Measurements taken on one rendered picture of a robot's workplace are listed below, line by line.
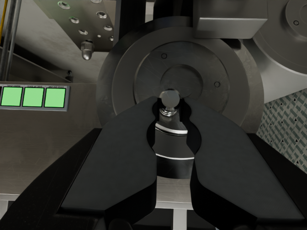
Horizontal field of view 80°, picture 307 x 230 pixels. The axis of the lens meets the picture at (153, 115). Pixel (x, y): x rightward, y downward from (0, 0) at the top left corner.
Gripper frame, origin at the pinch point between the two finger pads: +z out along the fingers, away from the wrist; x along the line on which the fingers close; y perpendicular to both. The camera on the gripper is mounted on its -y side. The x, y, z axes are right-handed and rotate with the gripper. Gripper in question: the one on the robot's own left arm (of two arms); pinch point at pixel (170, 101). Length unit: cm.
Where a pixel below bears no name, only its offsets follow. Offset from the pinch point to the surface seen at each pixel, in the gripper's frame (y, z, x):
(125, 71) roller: -0.4, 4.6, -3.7
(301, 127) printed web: 9.0, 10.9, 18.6
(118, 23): -3.6, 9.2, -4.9
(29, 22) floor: 14, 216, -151
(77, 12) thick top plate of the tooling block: -3.5, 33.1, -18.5
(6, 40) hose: 7, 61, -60
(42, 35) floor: 32, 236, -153
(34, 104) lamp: 18, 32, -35
